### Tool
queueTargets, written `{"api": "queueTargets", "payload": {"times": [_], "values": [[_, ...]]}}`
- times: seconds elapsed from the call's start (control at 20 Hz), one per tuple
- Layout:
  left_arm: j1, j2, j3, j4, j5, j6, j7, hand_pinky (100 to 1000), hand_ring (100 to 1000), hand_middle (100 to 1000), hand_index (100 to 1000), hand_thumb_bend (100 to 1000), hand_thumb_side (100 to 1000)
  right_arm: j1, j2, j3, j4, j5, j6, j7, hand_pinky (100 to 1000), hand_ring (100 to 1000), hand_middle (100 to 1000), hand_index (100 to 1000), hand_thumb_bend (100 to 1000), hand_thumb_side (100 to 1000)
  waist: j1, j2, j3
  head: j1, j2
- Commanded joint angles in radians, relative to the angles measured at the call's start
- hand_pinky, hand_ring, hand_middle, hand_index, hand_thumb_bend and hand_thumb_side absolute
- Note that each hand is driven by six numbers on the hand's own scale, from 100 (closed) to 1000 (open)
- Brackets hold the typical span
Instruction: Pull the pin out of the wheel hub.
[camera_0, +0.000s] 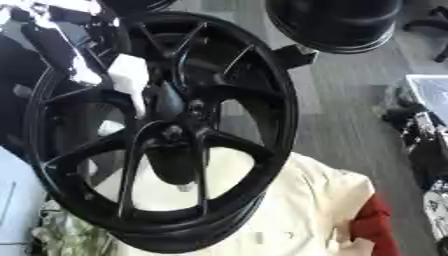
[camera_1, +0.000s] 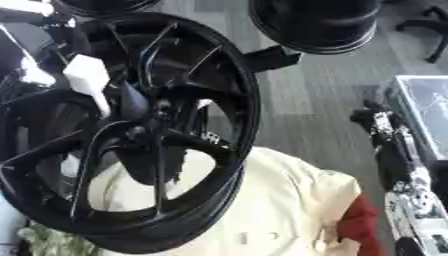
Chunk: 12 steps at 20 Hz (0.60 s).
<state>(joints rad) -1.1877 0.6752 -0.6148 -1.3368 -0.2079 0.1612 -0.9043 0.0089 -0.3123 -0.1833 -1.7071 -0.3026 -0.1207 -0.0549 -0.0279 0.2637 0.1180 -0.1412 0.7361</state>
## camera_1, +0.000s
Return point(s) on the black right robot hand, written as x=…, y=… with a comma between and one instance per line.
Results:
x=394, y=166

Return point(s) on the white pin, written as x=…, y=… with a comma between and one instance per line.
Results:
x=204, y=104
x=86, y=75

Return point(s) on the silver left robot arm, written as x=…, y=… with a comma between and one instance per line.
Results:
x=32, y=71

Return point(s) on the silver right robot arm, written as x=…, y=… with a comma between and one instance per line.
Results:
x=417, y=213

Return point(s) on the black spoked wheel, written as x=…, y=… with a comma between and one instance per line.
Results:
x=230, y=100

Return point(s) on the cream cloth cover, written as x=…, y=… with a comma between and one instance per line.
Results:
x=280, y=206

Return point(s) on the black office chair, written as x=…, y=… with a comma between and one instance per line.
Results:
x=434, y=30

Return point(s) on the green patterned cloth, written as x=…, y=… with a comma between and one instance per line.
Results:
x=55, y=241

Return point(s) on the black stand bracket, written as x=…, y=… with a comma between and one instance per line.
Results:
x=271, y=58

